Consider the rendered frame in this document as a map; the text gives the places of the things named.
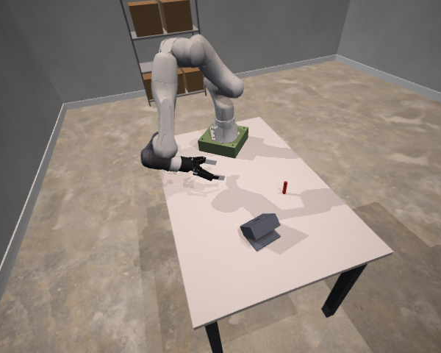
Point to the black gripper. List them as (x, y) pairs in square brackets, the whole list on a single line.
[(194, 166)]

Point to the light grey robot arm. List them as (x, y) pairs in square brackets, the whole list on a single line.
[(162, 152)]

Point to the dark grey square panel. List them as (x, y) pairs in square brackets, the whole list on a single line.
[(260, 231)]

